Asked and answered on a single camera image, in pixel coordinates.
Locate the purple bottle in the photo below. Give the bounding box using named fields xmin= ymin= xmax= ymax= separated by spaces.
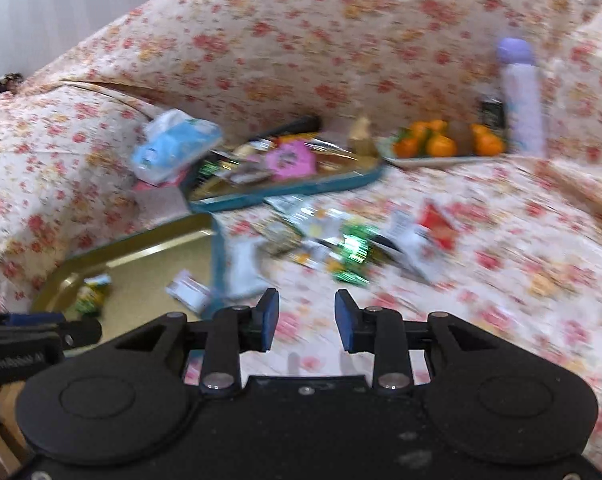
xmin=496 ymin=36 xmax=548 ymax=159

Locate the pile of oranges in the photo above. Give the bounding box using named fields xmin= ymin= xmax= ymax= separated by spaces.
xmin=391 ymin=119 xmax=506 ymax=158

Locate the gold tin tray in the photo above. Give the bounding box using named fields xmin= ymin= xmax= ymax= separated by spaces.
xmin=31 ymin=212 xmax=228 ymax=333

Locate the clear bag of dark snacks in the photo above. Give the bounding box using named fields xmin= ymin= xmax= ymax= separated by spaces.
xmin=230 ymin=162 xmax=272 ymax=184

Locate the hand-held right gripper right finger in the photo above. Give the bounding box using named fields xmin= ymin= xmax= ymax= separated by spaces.
xmin=334 ymin=290 xmax=506 ymax=392

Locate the white packet dark lettering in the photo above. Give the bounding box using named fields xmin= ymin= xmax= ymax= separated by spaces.
xmin=165 ymin=269 xmax=213 ymax=314

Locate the teal rimmed tin tray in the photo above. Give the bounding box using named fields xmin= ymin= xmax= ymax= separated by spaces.
xmin=187 ymin=147 xmax=388 ymax=212

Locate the black remote control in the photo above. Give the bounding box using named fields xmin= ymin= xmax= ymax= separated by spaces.
xmin=253 ymin=115 xmax=323 ymax=142

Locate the brown paper bag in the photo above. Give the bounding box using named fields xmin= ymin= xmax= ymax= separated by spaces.
xmin=348 ymin=115 xmax=378 ymax=157

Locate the pink snack packet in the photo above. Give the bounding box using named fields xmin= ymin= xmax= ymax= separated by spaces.
xmin=265 ymin=140 xmax=318 ymax=181

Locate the cluster of shiny wrapped candies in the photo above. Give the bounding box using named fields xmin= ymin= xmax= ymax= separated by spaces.
xmin=197 ymin=156 xmax=232 ymax=182

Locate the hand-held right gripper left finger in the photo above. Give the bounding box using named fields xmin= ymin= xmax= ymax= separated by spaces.
xmin=101 ymin=288 xmax=280 ymax=392

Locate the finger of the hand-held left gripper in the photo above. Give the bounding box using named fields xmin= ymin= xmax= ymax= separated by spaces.
xmin=0 ymin=311 xmax=66 ymax=328
xmin=0 ymin=317 xmax=103 ymax=356

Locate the gold foil candy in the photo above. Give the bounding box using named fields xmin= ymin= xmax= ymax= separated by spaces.
xmin=295 ymin=251 xmax=342 ymax=269

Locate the black and white snack packet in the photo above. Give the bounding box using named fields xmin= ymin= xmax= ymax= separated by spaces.
xmin=390 ymin=209 xmax=432 ymax=282

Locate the red snack packet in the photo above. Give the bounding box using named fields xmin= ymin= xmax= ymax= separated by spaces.
xmin=417 ymin=201 xmax=460 ymax=252

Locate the brown patterned snack packet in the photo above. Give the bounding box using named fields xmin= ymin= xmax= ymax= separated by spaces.
xmin=265 ymin=221 xmax=302 ymax=257

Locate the plain white snack packet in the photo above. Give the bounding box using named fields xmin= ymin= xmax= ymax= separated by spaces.
xmin=225 ymin=237 xmax=268 ymax=298

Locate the white fruit plate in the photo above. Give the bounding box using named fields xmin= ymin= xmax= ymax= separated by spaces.
xmin=375 ymin=135 xmax=508 ymax=167

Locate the green shiny candy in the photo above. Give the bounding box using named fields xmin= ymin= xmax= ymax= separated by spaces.
xmin=340 ymin=224 xmax=380 ymax=264

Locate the blue tissue pack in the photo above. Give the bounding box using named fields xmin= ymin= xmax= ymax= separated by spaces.
xmin=131 ymin=109 xmax=225 ymax=184

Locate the pink cardboard box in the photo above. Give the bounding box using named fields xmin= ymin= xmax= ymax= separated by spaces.
xmin=133 ymin=177 xmax=192 ymax=224

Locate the green pea snack packet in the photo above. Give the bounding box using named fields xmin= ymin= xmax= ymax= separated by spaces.
xmin=75 ymin=274 xmax=113 ymax=317

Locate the green and white snack packet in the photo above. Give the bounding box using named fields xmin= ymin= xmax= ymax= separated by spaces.
xmin=330 ymin=264 xmax=372 ymax=289

